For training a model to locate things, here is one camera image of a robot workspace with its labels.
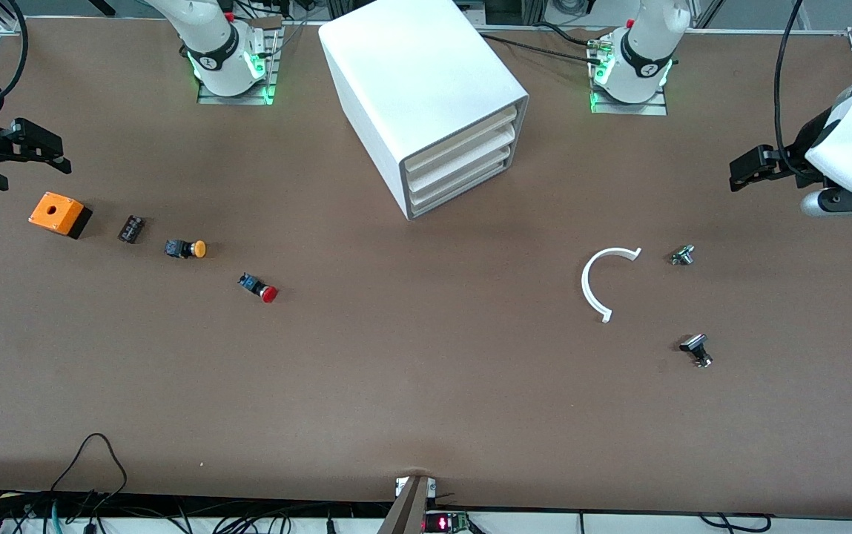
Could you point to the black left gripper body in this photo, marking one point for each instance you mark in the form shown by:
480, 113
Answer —
801, 150

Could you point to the red mushroom push button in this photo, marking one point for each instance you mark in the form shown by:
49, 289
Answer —
268, 294

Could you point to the white container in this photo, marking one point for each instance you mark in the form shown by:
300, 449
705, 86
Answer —
470, 153

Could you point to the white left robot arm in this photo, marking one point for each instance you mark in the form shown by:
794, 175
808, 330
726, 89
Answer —
637, 81

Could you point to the yellow mushroom push button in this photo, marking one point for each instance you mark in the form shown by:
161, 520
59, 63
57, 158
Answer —
198, 249

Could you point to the black rectangular push button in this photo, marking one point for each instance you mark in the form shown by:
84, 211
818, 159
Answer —
692, 343

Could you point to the small black contact block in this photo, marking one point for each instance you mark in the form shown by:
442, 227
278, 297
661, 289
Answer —
130, 228

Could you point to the chrome metal fitting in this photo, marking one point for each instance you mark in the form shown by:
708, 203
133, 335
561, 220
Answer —
682, 256

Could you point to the circuit board with red display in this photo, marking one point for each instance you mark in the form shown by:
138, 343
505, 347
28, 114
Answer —
444, 523

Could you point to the orange button enclosure box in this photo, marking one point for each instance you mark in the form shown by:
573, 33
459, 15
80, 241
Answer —
68, 209

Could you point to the aluminium arm base plate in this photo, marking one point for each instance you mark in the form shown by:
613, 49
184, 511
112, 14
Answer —
629, 109
271, 67

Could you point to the white semicircular bracket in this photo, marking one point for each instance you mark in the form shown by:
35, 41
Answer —
586, 288

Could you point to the white pole clamp bracket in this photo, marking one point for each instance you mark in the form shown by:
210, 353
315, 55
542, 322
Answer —
400, 486

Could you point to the grey camera mount pole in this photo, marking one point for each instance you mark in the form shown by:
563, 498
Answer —
407, 512

